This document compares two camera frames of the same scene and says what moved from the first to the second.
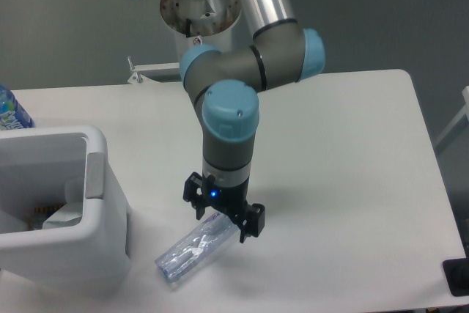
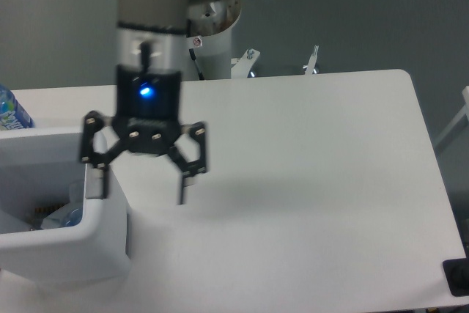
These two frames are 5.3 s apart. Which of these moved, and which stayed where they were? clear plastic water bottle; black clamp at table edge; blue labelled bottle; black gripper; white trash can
Moved: clear plastic water bottle; black gripper
Stayed: black clamp at table edge; blue labelled bottle; white trash can
